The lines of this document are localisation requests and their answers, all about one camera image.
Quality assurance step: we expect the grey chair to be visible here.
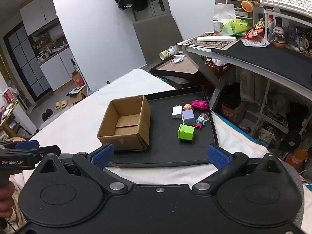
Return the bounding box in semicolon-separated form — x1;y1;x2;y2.
133;13;193;89

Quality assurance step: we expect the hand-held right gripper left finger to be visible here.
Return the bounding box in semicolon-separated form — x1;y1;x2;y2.
34;143;128;196

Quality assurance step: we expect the white tissue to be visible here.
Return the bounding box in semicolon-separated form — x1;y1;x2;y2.
214;4;237;25

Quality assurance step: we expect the black desk mat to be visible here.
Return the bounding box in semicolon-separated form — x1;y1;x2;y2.
211;41;312;90

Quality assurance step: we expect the grey desk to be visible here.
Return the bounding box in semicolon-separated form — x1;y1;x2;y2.
176;35;312;137

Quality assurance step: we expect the person's left hand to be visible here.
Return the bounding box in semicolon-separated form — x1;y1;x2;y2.
0;182;15;219

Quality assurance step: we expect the black tray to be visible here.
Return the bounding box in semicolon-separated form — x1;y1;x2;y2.
105;85;219;168

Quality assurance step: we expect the black door handle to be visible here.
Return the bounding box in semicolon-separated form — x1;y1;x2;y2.
151;0;165;11

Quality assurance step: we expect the pink doll figurine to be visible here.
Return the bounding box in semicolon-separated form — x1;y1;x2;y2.
183;99;208;111

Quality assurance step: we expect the white bottle red label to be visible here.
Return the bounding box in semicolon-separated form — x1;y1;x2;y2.
213;17;223;35

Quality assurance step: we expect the red snack packet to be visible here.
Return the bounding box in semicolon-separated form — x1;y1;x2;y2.
241;28;270;47

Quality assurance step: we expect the brown cardboard floor box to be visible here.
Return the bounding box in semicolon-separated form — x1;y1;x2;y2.
69;85;88;105

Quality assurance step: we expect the white cabinet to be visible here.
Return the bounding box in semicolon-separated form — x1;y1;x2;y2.
39;47;84;92

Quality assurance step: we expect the green cube box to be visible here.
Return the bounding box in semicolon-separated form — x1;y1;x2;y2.
177;123;197;142

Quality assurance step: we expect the patterned desk mat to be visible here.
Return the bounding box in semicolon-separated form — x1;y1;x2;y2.
180;36;244;50

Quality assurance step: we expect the black framed brown board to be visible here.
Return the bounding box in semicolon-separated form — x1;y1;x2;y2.
150;60;203;80

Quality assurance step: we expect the toy keychain with jar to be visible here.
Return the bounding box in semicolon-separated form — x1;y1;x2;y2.
194;113;209;129

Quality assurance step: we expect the purple cube box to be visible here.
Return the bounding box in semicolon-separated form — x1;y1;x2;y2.
182;110;195;125

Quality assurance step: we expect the white charger plug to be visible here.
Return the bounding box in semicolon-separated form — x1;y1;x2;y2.
172;105;183;119

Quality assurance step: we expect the orange carton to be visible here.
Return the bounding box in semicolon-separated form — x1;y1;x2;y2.
72;71;84;86

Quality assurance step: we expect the white remote control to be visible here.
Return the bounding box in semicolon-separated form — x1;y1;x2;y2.
196;36;237;42

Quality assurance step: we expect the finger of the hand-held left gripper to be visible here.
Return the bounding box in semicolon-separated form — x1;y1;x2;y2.
0;140;40;151
29;145;61;164

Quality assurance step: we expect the red plastic basket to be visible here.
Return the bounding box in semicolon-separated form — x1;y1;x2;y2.
203;57;232;76

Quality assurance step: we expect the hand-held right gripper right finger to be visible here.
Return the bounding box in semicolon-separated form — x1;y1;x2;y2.
192;144;284;196

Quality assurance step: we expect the orange printed box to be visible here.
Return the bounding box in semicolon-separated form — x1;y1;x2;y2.
221;104;245;125

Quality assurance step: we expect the green plastic bag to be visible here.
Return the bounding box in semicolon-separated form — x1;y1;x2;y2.
221;18;251;36

